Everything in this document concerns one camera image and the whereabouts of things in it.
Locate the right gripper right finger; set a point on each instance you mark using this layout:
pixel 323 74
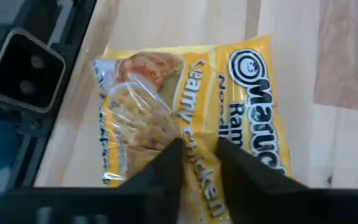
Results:
pixel 291 205

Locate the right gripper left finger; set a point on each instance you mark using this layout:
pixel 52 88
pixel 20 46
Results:
pixel 89 205

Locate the yellow creamy chicken ramen pack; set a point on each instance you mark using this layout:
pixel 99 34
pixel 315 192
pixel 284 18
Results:
pixel 197 93

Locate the black aluminium table frame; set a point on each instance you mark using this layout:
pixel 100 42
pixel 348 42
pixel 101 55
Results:
pixel 31 155

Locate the small table camera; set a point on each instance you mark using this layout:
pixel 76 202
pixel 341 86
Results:
pixel 26 71

